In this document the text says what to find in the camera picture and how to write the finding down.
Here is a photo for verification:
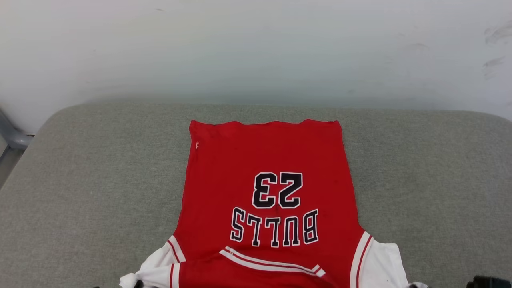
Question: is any red Bulls basketball jersey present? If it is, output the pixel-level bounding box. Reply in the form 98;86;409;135
119;119;429;288

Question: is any grey fabric sofa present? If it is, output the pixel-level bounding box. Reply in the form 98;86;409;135
0;103;512;288

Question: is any grey metal pipe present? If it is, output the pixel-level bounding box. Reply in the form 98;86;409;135
0;108;35;161

